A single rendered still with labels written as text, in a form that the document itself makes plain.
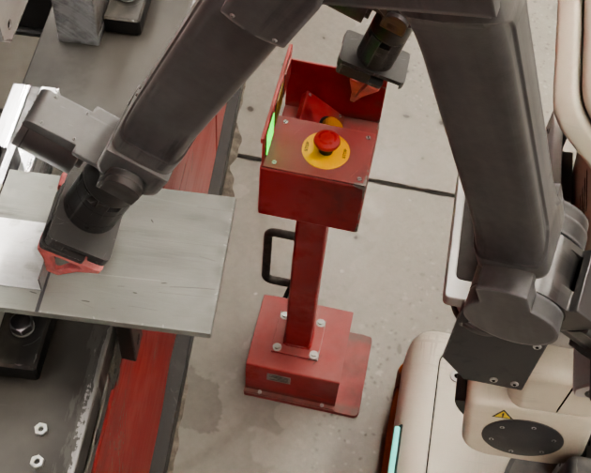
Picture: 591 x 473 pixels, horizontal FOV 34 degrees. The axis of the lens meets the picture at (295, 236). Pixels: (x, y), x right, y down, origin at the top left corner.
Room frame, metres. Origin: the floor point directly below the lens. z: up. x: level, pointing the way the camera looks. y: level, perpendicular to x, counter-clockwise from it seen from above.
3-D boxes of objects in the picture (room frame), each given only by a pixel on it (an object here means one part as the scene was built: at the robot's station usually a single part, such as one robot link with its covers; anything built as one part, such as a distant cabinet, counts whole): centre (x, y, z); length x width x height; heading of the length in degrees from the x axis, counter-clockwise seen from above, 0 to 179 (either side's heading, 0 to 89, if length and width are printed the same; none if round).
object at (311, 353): (0.97, -0.03, 0.13); 0.10 x 0.10 x 0.01; 83
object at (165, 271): (0.57, 0.21, 1.00); 0.26 x 0.18 x 0.01; 88
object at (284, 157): (0.97, -0.03, 0.75); 0.20 x 0.16 x 0.18; 173
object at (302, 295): (0.97, -0.03, 0.39); 0.05 x 0.05 x 0.54; 83
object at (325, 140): (0.93, -0.03, 0.79); 0.04 x 0.04 x 0.04
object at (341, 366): (0.97, -0.06, 0.06); 0.25 x 0.20 x 0.12; 83
